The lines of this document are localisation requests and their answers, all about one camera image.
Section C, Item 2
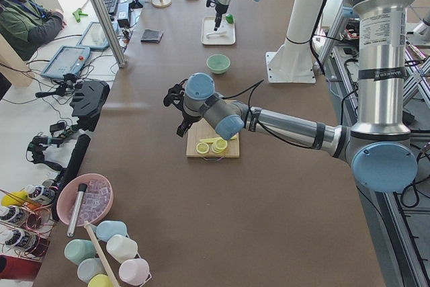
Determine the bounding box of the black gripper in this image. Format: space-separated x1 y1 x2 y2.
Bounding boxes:
206 0 228 31
163 80 202 138

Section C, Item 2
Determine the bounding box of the white ceramic spoon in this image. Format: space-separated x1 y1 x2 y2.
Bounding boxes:
205 30 227 38

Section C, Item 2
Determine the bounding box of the mint green bowl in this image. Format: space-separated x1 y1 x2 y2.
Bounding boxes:
206 54 230 75

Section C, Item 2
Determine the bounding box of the pink bowl with ice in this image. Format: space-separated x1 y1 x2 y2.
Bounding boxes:
56 173 114 227

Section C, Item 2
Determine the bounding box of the metal muddler in bowl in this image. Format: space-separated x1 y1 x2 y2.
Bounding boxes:
67 183 87 238

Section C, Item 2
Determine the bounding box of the cream rabbit tray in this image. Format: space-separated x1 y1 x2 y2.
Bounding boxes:
201 16 236 46

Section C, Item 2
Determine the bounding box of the bamboo cutting board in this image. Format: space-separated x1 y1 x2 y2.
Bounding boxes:
185 118 240 159

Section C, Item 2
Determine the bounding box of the yellow plastic knife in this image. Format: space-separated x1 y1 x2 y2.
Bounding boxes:
199 137 220 143

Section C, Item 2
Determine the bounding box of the lower lemon slice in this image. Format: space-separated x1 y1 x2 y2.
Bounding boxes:
196 142 210 155

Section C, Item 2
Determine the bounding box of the lemon slice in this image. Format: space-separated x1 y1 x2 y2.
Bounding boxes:
196 142 210 155
211 138 228 154

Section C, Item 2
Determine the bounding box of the upper lemon slice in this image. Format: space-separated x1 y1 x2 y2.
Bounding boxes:
211 138 228 154

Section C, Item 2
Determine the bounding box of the grey folded cloth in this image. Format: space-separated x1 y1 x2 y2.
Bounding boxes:
140 29 164 43

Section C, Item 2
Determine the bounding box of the far teach pendant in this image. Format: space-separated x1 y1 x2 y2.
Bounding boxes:
77 22 109 51

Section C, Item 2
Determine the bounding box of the teach pendant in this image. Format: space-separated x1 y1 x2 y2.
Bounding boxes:
41 46 91 79
77 22 109 51

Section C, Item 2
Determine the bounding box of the near teach pendant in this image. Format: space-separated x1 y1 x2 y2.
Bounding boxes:
41 46 91 79

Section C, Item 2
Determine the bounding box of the white cup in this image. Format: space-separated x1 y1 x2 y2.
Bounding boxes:
106 235 138 263

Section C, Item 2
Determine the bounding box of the pink cup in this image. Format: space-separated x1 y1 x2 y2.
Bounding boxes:
119 258 151 286

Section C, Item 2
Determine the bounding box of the mint cup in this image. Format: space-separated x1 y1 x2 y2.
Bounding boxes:
64 239 96 265

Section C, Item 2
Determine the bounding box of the light blue cup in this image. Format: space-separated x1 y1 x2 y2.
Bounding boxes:
77 258 106 283

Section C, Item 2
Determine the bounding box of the wooden cup rack pole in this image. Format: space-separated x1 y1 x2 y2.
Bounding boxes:
84 221 120 287

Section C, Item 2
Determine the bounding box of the yellow cup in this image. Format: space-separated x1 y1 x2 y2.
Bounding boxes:
87 274 113 287

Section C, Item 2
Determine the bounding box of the seated person green jacket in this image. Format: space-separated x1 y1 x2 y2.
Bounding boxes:
1 0 67 61

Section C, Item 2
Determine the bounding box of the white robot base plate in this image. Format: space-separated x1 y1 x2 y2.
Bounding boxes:
265 42 316 83

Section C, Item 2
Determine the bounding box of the white camera pillar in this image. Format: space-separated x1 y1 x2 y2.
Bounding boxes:
286 0 324 44

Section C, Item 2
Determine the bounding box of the aluminium frame post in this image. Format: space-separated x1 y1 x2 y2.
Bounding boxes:
90 0 126 69

